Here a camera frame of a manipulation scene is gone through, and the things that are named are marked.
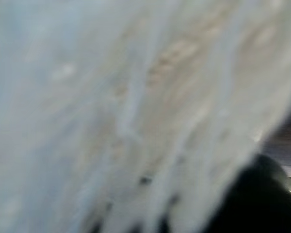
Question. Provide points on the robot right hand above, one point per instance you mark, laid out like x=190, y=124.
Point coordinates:
x=262, y=206

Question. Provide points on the white fringed cushion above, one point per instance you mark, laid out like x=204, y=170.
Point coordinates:
x=111, y=97

